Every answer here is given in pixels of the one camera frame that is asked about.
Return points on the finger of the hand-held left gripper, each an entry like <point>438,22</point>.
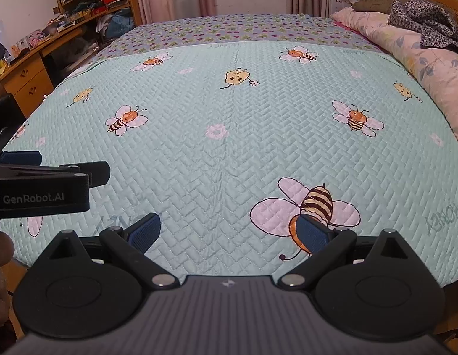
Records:
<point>22,158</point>
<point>97,173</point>

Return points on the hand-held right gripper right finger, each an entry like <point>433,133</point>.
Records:
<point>310,233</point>

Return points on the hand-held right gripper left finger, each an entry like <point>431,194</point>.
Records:
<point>145,231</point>

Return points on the person's left hand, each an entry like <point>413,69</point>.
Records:
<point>1,249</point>

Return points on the black chair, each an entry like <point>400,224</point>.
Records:
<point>7,125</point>

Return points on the wooden desk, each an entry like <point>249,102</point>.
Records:
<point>29,81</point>

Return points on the bee print quilted blanket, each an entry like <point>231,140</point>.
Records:
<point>214,173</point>

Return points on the blue bag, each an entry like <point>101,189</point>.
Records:
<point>120,26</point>

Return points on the wooden bed side board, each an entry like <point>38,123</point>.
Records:
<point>449,310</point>

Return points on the pink floral duvet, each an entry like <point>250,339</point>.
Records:
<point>417,63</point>

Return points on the brown cloth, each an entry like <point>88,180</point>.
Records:
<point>373,3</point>

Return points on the grey patterned garment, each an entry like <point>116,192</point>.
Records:
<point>425,22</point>

